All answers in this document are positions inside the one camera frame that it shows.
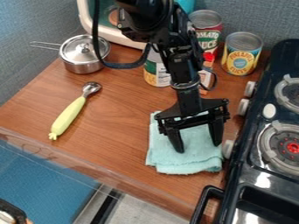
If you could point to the toy stove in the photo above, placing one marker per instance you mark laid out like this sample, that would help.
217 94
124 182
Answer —
268 140

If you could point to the red tomato sauce can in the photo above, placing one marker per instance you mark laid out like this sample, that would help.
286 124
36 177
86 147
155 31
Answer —
208 32

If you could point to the silver pot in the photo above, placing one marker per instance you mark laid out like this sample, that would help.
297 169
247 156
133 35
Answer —
81 54

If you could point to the yellow pineapple can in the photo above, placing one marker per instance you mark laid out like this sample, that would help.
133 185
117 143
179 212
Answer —
241 54

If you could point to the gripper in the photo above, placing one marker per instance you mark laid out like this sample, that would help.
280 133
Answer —
190 105

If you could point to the toy microwave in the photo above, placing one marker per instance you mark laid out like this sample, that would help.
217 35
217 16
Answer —
105 23

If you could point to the blue cloth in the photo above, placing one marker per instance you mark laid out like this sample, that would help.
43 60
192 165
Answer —
183 154

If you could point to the white and green can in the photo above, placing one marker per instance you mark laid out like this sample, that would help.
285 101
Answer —
155 71

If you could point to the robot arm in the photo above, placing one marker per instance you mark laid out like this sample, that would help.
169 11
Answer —
155 20

